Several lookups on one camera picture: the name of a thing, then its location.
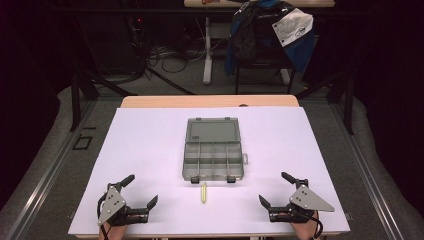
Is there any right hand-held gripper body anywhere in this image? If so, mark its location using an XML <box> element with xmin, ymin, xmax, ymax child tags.
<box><xmin>268</xmin><ymin>178</ymin><xmax>336</xmax><ymax>224</ymax></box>

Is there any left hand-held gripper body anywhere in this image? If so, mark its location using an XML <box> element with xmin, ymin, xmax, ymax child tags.
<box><xmin>97</xmin><ymin>185</ymin><xmax>150</xmax><ymax>227</ymax></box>

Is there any grey clear plastic organizer box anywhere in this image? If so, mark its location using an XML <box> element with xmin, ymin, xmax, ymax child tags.
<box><xmin>181</xmin><ymin>116</ymin><xmax>250</xmax><ymax>185</ymax></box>

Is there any person's left hand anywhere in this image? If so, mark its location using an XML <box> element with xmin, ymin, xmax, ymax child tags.
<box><xmin>98</xmin><ymin>221</ymin><xmax>128</xmax><ymax>240</ymax></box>

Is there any person's right hand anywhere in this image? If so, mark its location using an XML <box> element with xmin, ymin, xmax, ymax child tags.
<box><xmin>289</xmin><ymin>213</ymin><xmax>323</xmax><ymax>240</ymax></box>

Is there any white table mat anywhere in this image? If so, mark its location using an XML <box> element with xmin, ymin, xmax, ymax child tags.
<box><xmin>67</xmin><ymin>106</ymin><xmax>351</xmax><ymax>236</ymax></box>

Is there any black tape floor square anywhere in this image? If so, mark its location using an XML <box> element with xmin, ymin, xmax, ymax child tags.
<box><xmin>71</xmin><ymin>134</ymin><xmax>94</xmax><ymax>151</ymax></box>

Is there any black metal stand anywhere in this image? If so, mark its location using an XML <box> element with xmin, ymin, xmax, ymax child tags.
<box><xmin>69</xmin><ymin>63</ymin><xmax>138</xmax><ymax>133</ymax></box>
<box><xmin>295</xmin><ymin>68</ymin><xmax>356</xmax><ymax>136</ymax></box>

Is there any light wooden table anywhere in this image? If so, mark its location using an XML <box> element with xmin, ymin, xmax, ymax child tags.
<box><xmin>75</xmin><ymin>94</ymin><xmax>335</xmax><ymax>240</ymax></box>

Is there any black chair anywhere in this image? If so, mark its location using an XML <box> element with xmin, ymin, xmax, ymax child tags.
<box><xmin>234</xmin><ymin>49</ymin><xmax>296</xmax><ymax>95</ymax></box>

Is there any white desk leg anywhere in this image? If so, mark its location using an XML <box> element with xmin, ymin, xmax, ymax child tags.
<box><xmin>202</xmin><ymin>16</ymin><xmax>214</xmax><ymax>86</ymax></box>

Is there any blue black white jacket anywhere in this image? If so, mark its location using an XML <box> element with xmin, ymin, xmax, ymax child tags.
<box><xmin>223</xmin><ymin>0</ymin><xmax>316</xmax><ymax>76</ymax></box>

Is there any light wooden background desk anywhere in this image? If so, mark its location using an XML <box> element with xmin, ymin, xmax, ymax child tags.
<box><xmin>183</xmin><ymin>0</ymin><xmax>336</xmax><ymax>9</ymax></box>

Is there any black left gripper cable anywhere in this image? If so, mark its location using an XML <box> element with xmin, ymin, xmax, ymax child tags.
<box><xmin>96</xmin><ymin>195</ymin><xmax>110</xmax><ymax>240</ymax></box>

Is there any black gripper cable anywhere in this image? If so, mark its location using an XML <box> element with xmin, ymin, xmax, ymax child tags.
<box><xmin>308</xmin><ymin>210</ymin><xmax>324</xmax><ymax>240</ymax></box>
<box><xmin>96</xmin><ymin>195</ymin><xmax>110</xmax><ymax>240</ymax></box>

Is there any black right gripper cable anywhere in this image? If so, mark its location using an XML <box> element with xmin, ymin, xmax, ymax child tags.
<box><xmin>308</xmin><ymin>210</ymin><xmax>324</xmax><ymax>240</ymax></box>

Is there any aluminium floor rail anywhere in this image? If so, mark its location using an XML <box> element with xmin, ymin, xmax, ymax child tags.
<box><xmin>0</xmin><ymin>99</ymin><xmax>98</xmax><ymax>240</ymax></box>
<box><xmin>329</xmin><ymin>99</ymin><xmax>406</xmax><ymax>240</ymax></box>

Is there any tangle of floor cables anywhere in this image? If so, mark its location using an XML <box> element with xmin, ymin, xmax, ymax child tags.
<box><xmin>145</xmin><ymin>39</ymin><xmax>208</xmax><ymax>75</ymax></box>

